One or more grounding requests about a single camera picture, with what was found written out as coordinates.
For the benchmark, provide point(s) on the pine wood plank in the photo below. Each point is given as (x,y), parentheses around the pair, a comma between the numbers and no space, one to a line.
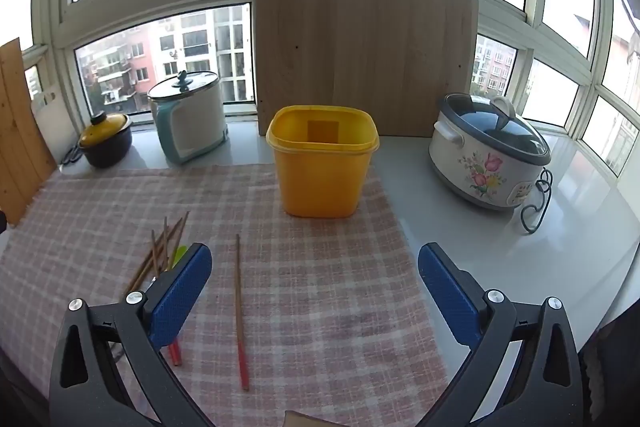
(22,132)

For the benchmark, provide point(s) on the cardboard piece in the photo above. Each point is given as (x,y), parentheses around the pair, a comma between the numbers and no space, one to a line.
(300,421)

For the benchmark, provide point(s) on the light wooden board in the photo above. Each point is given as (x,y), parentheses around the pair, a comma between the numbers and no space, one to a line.
(360,47)

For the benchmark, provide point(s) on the floral white slow cooker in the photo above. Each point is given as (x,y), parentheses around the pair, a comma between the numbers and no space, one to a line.
(480,167)

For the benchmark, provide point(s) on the black pot with yellow lid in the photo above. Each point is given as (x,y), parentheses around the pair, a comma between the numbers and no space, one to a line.
(105,147)

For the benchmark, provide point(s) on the dark cloth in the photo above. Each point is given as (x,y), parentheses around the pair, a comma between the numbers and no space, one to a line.
(610,372)

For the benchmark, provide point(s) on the white teal electric pot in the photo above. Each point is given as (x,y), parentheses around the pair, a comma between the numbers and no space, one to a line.
(192,127)

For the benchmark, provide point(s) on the green plastic utensil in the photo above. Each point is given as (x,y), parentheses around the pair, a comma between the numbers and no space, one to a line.
(179,253)

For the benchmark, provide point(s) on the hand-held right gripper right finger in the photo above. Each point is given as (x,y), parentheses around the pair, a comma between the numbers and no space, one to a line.
(447,294)

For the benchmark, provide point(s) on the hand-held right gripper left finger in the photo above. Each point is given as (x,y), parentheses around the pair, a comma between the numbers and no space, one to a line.
(180,292)

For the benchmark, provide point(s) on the red-tipped wooden chopstick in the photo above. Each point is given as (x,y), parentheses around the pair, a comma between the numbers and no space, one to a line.
(175,237)
(150,263)
(155,257)
(165,242)
(240,307)

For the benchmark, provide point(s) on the yellow plastic container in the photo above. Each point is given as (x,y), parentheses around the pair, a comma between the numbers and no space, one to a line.
(320,177)

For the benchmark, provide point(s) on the pink checked cloth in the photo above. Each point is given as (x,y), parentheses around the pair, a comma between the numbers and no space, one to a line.
(310,267)

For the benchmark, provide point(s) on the black scissors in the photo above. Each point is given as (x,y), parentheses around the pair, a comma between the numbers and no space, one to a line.
(72,157)

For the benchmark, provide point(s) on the white cutting board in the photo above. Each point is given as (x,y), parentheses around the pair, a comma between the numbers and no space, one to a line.
(52,122)

